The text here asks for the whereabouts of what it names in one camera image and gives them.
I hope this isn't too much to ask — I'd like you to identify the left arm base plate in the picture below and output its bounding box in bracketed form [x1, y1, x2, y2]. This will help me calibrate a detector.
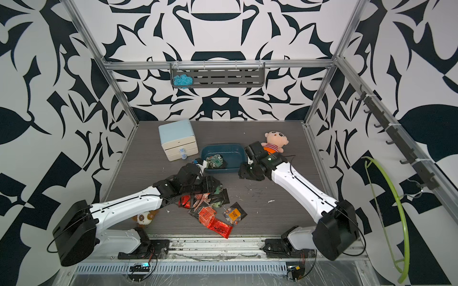
[118, 239, 171, 260]

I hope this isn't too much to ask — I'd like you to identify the light blue drawer box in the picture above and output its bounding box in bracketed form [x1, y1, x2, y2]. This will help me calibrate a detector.
[158, 119, 199, 162]

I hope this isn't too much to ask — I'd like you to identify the teal plastic storage box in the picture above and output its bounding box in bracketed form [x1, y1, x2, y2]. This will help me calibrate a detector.
[200, 144, 248, 174]

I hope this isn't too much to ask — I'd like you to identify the brown white plush dog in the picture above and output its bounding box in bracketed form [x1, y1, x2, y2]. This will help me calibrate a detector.
[132, 210, 158, 228]

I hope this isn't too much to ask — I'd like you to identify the grey wall shelf rack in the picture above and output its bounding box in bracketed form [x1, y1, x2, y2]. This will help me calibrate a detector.
[169, 61, 265, 89]

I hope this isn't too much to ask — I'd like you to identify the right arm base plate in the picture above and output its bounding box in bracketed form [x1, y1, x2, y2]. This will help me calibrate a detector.
[261, 238, 316, 259]

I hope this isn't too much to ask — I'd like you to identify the pink baby plush doll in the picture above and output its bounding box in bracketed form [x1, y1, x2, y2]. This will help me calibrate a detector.
[261, 131, 289, 154]

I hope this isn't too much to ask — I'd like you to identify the green hoop tube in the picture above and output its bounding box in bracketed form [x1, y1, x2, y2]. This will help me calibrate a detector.
[362, 156, 411, 284]

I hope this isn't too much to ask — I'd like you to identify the orange red tea bag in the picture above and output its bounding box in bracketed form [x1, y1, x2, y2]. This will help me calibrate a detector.
[198, 206, 217, 227]

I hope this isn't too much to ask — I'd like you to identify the green label tea bag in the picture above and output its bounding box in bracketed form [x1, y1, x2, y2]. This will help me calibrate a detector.
[206, 154, 226, 169]

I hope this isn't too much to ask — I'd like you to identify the black wall hook rail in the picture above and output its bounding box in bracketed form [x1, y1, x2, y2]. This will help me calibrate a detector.
[359, 89, 440, 190]

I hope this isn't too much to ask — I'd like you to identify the cyan crumpled cloth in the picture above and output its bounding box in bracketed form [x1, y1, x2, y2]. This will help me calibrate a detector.
[173, 75, 194, 89]

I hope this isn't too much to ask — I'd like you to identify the small red tea bag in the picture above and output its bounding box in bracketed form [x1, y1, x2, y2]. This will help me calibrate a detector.
[178, 195, 194, 209]

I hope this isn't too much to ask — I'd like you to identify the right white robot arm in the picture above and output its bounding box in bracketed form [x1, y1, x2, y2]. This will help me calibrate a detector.
[239, 141, 360, 261]

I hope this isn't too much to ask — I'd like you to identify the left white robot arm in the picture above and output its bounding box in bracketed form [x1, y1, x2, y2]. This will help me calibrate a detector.
[51, 163, 222, 266]

